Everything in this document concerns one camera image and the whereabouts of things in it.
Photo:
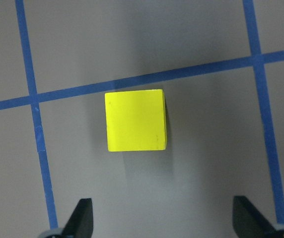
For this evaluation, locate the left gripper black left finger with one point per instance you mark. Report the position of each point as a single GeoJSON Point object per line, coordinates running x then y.
{"type": "Point", "coordinates": [80, 223]}

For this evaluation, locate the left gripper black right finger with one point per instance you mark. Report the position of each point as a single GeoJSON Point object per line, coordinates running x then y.
{"type": "Point", "coordinates": [248, 222]}

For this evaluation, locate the yellow block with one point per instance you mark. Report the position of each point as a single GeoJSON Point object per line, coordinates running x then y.
{"type": "Point", "coordinates": [136, 120]}

